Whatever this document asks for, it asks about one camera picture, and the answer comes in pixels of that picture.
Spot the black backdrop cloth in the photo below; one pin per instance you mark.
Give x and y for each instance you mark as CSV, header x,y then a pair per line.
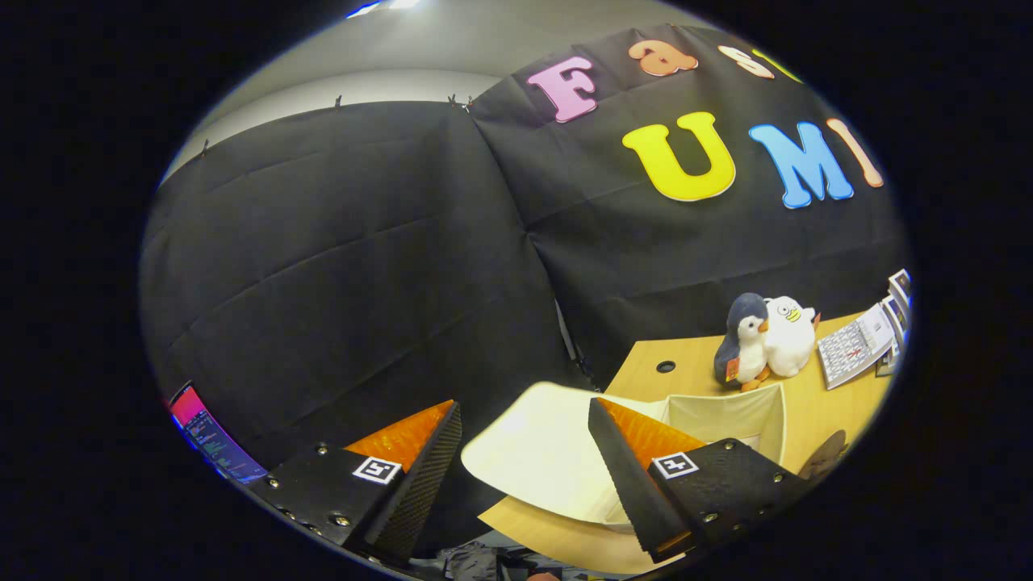
x,y
363,282

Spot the dark cloth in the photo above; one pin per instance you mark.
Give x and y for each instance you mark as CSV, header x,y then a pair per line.
x,y
476,561

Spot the white book with blue picture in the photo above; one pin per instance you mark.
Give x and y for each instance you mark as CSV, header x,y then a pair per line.
x,y
896,319

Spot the beige fabric storage box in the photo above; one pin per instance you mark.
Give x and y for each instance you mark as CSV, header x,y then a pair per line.
x,y
541,452

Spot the patterned cover book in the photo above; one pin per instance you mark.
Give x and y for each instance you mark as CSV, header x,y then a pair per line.
x,y
851,347

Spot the white book with dark picture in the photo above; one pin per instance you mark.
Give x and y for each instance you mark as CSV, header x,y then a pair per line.
x,y
901,286

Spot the grey white penguin plush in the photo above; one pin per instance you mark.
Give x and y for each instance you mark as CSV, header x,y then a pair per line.
x,y
746,339

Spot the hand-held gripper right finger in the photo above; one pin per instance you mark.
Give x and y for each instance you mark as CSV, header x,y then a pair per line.
x,y
633,492

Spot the white paperback book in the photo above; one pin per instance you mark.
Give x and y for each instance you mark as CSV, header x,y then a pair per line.
x,y
888,361

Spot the computer screen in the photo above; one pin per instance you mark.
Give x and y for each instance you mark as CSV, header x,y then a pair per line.
x,y
210,436

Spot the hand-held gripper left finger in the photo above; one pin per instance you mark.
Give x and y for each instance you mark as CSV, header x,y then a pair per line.
x,y
424,492

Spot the brown fuzzy slipper shoe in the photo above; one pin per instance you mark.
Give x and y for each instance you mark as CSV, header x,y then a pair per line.
x,y
823,460

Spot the white duck plush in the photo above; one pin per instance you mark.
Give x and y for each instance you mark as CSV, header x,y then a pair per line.
x,y
791,339

